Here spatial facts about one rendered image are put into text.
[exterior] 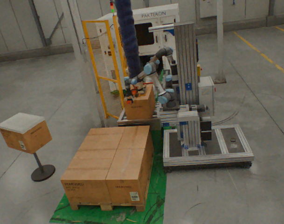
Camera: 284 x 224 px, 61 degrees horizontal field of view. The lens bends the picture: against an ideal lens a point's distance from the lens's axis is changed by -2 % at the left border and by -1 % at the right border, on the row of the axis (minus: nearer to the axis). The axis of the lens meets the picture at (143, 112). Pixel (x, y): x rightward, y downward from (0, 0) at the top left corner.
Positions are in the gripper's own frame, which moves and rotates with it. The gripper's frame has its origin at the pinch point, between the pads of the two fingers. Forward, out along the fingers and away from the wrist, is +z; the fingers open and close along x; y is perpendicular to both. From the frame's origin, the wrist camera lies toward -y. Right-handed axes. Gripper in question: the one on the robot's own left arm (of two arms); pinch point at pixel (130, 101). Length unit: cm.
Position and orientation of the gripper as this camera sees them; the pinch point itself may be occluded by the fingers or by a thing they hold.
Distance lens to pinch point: 350.2
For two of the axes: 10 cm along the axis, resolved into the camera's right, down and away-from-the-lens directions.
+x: -9.8, 0.5, 2.0
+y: 1.5, -4.8, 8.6
